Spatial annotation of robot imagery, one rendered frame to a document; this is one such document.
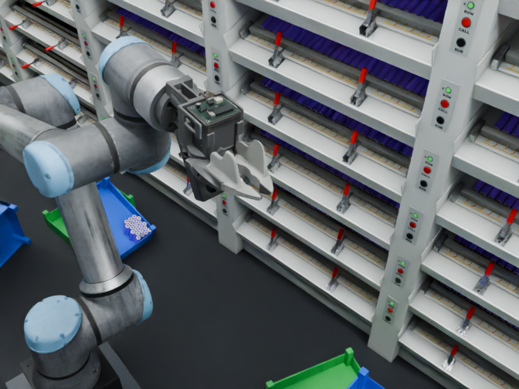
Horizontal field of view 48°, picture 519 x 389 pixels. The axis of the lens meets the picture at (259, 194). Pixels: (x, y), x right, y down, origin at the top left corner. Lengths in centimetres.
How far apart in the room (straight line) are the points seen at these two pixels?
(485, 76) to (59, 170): 84
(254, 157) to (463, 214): 82
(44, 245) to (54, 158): 153
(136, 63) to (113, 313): 92
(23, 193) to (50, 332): 117
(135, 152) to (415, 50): 66
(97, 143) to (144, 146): 8
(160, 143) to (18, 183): 181
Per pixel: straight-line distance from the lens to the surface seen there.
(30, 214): 259
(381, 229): 167
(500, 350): 175
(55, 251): 241
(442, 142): 137
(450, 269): 162
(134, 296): 169
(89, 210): 157
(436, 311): 177
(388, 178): 155
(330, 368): 199
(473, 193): 150
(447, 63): 128
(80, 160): 94
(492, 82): 127
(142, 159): 99
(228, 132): 79
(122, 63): 92
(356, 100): 145
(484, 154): 138
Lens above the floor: 172
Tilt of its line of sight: 44 degrees down
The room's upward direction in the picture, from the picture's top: straight up
